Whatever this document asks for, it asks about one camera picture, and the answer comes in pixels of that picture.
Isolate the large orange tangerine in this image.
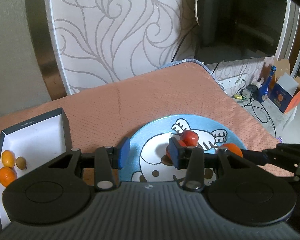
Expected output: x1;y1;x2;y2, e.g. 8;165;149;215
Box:
0;167;17;187

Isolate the orange blue cardboard box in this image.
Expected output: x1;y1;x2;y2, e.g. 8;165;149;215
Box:
269;73;300;114

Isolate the blue ceramic bottle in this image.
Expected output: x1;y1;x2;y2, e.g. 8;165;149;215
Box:
255;66;276;103

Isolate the brown table mat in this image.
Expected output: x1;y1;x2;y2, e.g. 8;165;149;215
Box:
0;59;288;235

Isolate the white wall power socket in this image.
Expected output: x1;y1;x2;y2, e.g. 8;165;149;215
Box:
218;76;243;90

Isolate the black white cardboard box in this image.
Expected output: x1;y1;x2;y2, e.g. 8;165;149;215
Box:
0;108;72;232

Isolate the black television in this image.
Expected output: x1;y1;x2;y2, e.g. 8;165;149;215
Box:
195;0;287;64

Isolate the blue tiger cartoon plate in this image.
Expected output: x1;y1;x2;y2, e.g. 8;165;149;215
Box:
119;114;246;183

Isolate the small yellow-orange kumquat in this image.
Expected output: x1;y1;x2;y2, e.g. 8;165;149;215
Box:
1;150;15;168

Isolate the brown longan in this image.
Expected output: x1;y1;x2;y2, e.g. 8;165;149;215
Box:
15;157;27;170

